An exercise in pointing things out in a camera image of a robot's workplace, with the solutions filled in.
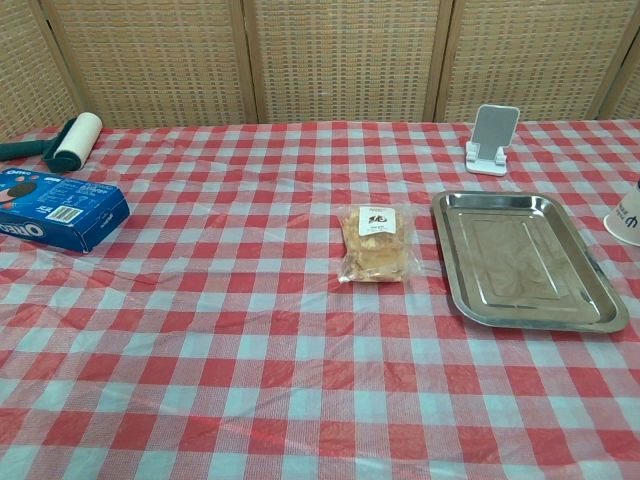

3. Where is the snack bag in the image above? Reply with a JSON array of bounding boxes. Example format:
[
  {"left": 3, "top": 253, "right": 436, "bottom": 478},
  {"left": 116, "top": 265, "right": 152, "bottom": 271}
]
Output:
[{"left": 337, "top": 203, "right": 419, "bottom": 284}]

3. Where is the silver metal tray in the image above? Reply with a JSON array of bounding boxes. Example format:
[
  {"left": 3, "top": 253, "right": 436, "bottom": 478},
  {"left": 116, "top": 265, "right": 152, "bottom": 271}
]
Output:
[{"left": 431, "top": 189, "right": 630, "bottom": 333}]

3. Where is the red white checkered tablecloth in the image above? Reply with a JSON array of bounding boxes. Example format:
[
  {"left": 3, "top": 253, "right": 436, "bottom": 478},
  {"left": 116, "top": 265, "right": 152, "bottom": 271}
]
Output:
[{"left": 0, "top": 118, "right": 640, "bottom": 480}]

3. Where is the woven folding screen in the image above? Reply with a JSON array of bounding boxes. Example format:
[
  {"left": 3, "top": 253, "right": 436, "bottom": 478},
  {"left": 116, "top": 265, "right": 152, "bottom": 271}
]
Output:
[{"left": 0, "top": 0, "right": 640, "bottom": 143}]

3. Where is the white phone stand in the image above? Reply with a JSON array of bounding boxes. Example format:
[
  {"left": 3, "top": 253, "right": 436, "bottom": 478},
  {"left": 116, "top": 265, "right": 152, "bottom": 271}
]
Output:
[{"left": 464, "top": 104, "right": 520, "bottom": 175}]

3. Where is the blue Oreo cookie box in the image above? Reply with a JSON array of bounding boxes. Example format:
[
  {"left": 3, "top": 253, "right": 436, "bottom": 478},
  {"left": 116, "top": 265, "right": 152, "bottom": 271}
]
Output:
[{"left": 0, "top": 167, "right": 131, "bottom": 255}]

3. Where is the green lint roller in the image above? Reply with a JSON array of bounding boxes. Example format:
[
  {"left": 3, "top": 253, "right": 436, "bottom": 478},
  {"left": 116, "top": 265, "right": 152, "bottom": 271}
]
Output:
[{"left": 0, "top": 112, "right": 103, "bottom": 175}]

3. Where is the white paper cup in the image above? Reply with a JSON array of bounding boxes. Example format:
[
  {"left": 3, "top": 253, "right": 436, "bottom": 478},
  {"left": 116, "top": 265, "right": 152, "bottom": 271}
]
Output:
[{"left": 603, "top": 179, "right": 640, "bottom": 247}]

